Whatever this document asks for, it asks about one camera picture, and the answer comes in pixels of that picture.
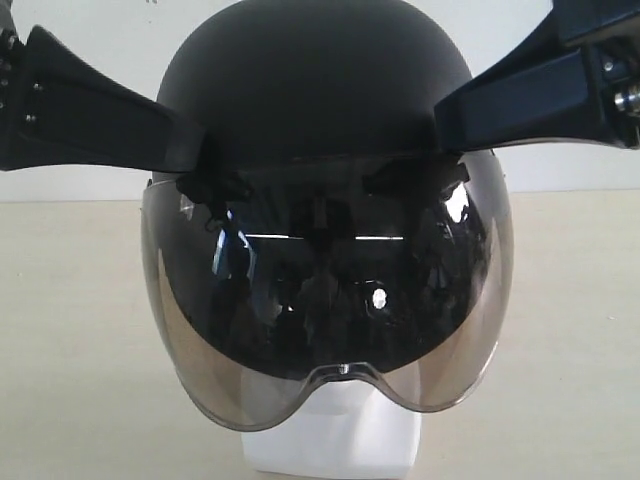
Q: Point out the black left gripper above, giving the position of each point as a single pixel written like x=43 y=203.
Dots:
x=58 y=110

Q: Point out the black helmet with visor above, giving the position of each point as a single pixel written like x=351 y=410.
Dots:
x=327 y=240

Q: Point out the white mannequin head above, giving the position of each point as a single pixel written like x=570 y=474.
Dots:
x=342 y=431

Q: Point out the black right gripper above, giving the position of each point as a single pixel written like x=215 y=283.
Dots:
x=574 y=78

